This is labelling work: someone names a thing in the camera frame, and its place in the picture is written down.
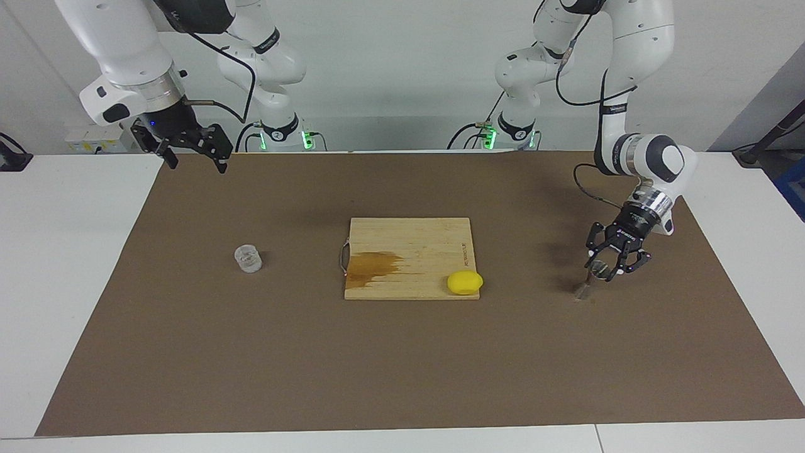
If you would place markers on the brown table mat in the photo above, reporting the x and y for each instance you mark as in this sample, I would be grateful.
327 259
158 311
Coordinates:
402 365

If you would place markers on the black clamp mount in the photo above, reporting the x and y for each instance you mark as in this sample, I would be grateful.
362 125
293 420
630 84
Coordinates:
12 160

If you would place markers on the steel cocktail jigger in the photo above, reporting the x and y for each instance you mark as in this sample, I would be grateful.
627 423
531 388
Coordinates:
585 289

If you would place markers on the white wall socket box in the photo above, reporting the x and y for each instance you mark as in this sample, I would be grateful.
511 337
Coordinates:
82 142

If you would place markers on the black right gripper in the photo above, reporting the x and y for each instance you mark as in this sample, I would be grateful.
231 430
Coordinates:
173 123

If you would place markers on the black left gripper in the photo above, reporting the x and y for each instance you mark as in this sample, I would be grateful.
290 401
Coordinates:
632 226

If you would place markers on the clear glass cup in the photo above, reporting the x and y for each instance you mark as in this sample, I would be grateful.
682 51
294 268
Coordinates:
248 259

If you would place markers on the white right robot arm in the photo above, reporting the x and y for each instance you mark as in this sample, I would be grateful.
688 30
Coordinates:
126 44

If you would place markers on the black stand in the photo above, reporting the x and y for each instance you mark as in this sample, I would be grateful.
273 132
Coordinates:
748 154

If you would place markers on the wooden cutting board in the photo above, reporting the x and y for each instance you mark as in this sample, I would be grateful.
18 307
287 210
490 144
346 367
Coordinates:
421 245

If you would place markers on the yellow lemon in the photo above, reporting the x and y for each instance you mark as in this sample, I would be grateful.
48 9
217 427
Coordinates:
465 282

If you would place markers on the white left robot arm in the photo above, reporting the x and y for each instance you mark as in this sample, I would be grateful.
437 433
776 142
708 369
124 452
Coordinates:
635 38

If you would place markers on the blue crate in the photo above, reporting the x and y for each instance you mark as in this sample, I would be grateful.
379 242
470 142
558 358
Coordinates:
793 185

